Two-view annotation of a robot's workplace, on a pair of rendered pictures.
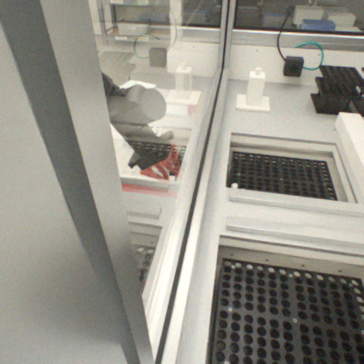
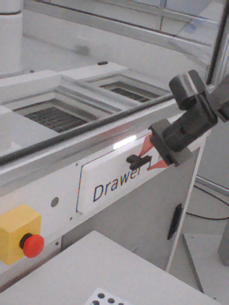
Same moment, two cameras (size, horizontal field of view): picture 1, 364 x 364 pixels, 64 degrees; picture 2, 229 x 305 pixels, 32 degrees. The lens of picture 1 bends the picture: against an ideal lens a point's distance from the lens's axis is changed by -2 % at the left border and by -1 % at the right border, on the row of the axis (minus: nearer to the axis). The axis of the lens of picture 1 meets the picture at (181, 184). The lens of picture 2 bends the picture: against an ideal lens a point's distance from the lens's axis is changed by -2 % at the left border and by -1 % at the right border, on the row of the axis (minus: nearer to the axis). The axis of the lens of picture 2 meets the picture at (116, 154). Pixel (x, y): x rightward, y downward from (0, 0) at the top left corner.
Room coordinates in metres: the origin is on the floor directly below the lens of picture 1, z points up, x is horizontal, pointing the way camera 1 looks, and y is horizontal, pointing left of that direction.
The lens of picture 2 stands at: (1.28, 0.24, 1.31)
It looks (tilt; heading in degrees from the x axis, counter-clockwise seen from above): 27 degrees down; 201
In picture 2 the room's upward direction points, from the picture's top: 9 degrees clockwise
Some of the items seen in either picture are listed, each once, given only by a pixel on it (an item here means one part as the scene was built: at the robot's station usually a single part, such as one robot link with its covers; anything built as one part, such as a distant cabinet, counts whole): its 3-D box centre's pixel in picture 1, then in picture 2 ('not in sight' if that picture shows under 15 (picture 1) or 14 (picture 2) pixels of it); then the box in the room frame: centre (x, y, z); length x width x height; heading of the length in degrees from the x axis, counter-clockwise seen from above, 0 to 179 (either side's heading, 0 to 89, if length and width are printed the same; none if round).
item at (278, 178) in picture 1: (278, 189); not in sight; (0.49, -0.22, 0.87); 0.22 x 0.18 x 0.06; 79
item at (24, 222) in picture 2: not in sight; (18, 235); (0.86, -0.07, 0.88); 0.07 x 0.05 x 0.07; 169
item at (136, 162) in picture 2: not in sight; (135, 161); (0.53, 0.00, 0.91); 0.07 x 0.04 x 0.01; 169
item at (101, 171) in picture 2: not in sight; (123, 168); (0.53, -0.02, 0.87); 0.29 x 0.02 x 0.11; 169
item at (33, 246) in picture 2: not in sight; (31, 244); (0.86, -0.04, 0.88); 0.04 x 0.03 x 0.04; 169
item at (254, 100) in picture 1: (255, 87); not in sight; (0.76, -0.20, 1.00); 0.09 x 0.08 x 0.10; 79
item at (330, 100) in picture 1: (335, 89); not in sight; (0.76, -0.42, 0.99); 0.12 x 0.09 x 0.09; 169
